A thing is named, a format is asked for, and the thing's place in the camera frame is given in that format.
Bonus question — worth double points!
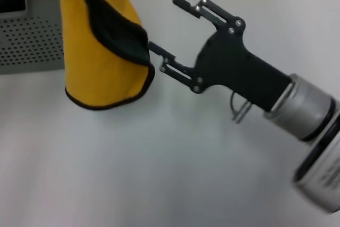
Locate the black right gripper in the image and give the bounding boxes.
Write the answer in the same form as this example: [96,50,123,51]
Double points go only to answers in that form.
[148,0,292,113]

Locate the yellow towel with black trim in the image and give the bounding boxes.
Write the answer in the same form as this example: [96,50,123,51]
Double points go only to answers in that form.
[57,0,156,111]

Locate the grey perforated storage box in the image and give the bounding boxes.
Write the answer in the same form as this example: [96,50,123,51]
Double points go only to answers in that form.
[0,0,66,75]

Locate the right gripper connector cable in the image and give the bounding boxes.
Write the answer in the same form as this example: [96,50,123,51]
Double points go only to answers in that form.
[229,91,252,123]

